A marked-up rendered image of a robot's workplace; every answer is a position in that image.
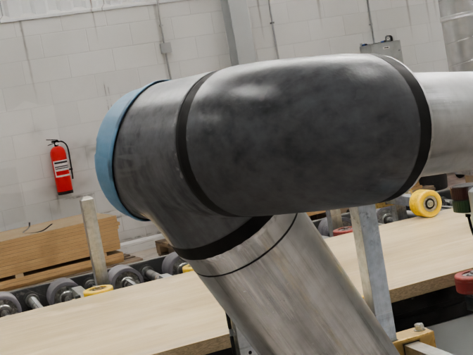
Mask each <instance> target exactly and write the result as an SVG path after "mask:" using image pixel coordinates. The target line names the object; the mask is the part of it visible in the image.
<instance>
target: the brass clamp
mask: <svg viewBox="0 0 473 355"><path fill-rule="evenodd" d="M414 329H415V328H410V329H408V330H404V331H400V332H397V333H396V337H397V340H395V341H392V343H393V345H394V346H395V348H396V349H397V350H398V352H399V354H400V355H405V347H404V345H406V344H410V343H413V342H417V341H419V342H422V343H425V344H428V345H430V346H432V347H436V342H435V337H434V331H433V330H429V329H426V328H425V330H424V331H421V332H415V331H414Z"/></svg>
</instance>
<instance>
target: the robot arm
mask: <svg viewBox="0 0 473 355"><path fill-rule="evenodd" d="M94 162H95V170H96V176H97V179H98V181H99V184H100V187H101V190H102V191H103V193H104V195H105V197H106V198H107V200H108V201H109V202H110V203H111V204H112V205H113V206H114V207H115V208H116V209H117V210H118V211H119V212H121V213H123V214H124V215H126V216H129V217H130V218H133V219H135V220H139V221H152V222H153V223H154V224H155V226H156V227H157V228H158V229H159V231H160V232H161V233H162V235H163V236H164V238H166V240H167V241H168V243H169V244H170V245H171V247H172V248H173V249H174V250H175V252H176V253H177V254H178V256H179V257H180V258H181V259H183V260H184V261H187V262H188V264H189V265H190V266H191V267H192V269H193V270H194V271H195V273H196V274H197V275H198V276H199V278H200V279H201V281H202V282H203V283H204V285H205V286H206V287H207V288H208V290H209V291H210V293H211V294H212V295H213V296H214V297H215V299H216V300H217V302H218V303H219V304H220V305H221V307H222V308H223V309H224V311H225V312H226V314H227V315H228V316H229V317H230V318H231V320H232V321H233V323H234V324H235V325H236V326H237V328H238V329H239V330H240V332H241V333H242V335H243V336H244V337H245V338H246V340H247V341H248V343H249V344H250V345H251V346H252V347H253V349H254V350H255V351H256V353H257V354H258V355H400V354H399V352H398V350H397V349H396V348H395V346H394V345H393V343H392V341H391V340H390V339H389V336H388V335H387V334H386V332H385V331H384V329H383V327H382V326H381V325H380V323H379V321H378V320H377V319H376V317H375V316H374V314H373V312H372V311H371V310H370V308H369V306H368V305H367V304H366V302H365V300H364V299H363V298H362V296H361V295H360V293H359V291H358V290H357V289H356V287H355V285H354V284H353V283H352V281H351V279H350V278H349V277H348V275H347V274H346V272H345V270H344V269H343V268H342V266H341V264H340V263H339V261H338V260H337V258H336V257H335V255H334V254H333V252H332V251H331V249H330V248H329V246H328V245H327V243H326V242H325V240H324V239H323V237H322V236H321V234H320V233H319V231H318V230H317V228H316V227H315V225H314V224H313V222H312V221H311V219H310V218H309V216H308V214H307V213H306V212H313V211H328V210H334V209H340V208H351V207H357V206H367V205H373V204H378V203H383V202H386V201H391V200H394V199H396V198H398V197H401V196H402V195H404V194H405V193H406V192H408V191H409V190H410V189H411V188H412V187H413V186H414V185H415V184H416V183H417V181H418V180H419V179H420V178H421V177H425V176H430V175H440V174H444V173H454V172H459V171H464V170H473V72H435V73H413V72H412V71H411V70H410V69H409V68H408V67H407V66H406V65H404V64H403V63H401V62H400V61H398V60H396V59H394V58H392V57H390V56H385V55H381V54H330V55H321V56H304V57H295V58H283V59H277V60H271V61H260V62H255V63H247V64H241V65H237V66H231V67H228V68H224V69H221V70H215V71H211V72H207V73H201V74H198V75H192V76H189V77H182V78H179V79H175V80H157V81H154V82H151V83H149V84H147V85H145V86H144V87H142V88H139V89H136V90H133V91H131V92H129V93H127V94H126V95H124V96H122V97H121V98H120V99H118V100H117V101H116V102H115V103H114V104H113V105H112V106H111V108H110V109H109V111H108V112H107V114H106V115H105V117H104V119H103V121H102V123H101V125H100V128H99V131H98V135H97V137H96V153H95V154H94Z"/></svg>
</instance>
